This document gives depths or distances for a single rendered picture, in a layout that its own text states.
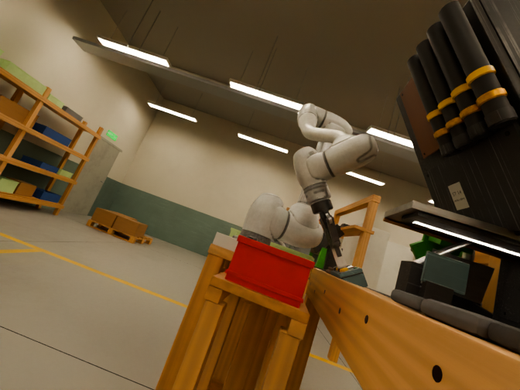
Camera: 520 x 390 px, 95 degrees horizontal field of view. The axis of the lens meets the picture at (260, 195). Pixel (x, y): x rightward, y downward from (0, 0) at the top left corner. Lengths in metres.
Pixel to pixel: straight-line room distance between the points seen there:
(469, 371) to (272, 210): 0.93
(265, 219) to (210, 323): 0.58
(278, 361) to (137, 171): 8.66
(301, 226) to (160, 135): 8.36
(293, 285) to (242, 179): 7.50
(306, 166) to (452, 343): 0.66
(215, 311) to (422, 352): 0.45
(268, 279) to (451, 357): 0.42
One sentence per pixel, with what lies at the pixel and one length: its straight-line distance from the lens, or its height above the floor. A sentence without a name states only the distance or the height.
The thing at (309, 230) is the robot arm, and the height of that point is 1.06.
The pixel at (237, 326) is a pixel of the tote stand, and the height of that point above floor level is 0.40.
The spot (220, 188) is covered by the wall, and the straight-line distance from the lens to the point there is 8.07.
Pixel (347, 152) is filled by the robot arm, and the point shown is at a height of 1.29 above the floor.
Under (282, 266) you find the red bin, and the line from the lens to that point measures 0.65.
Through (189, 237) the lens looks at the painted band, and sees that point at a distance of 8.07.
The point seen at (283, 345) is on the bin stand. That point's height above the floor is 0.71.
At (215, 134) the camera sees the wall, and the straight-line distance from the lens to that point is 8.76.
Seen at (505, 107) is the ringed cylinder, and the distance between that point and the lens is 0.67.
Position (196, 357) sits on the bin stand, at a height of 0.61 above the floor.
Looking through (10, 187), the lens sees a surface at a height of 0.36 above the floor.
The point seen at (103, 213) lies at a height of 0.36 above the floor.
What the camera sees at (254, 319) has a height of 0.63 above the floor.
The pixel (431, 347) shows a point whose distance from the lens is 0.38.
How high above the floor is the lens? 0.91
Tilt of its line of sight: 11 degrees up
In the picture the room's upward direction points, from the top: 20 degrees clockwise
